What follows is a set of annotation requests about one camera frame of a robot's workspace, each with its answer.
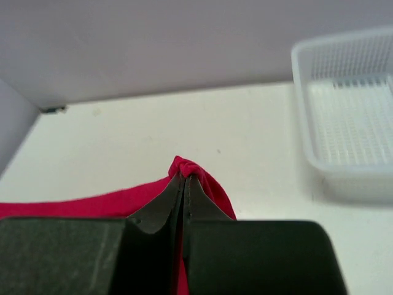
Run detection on red t shirt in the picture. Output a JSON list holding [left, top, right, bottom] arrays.
[[1, 157, 236, 294]]

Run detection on white plastic mesh basket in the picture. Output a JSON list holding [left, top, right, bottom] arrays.
[[291, 26, 392, 204]]

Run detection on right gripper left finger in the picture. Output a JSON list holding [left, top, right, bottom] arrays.
[[1, 175, 185, 294]]

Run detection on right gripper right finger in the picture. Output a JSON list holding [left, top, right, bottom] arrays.
[[183, 176, 347, 294]]

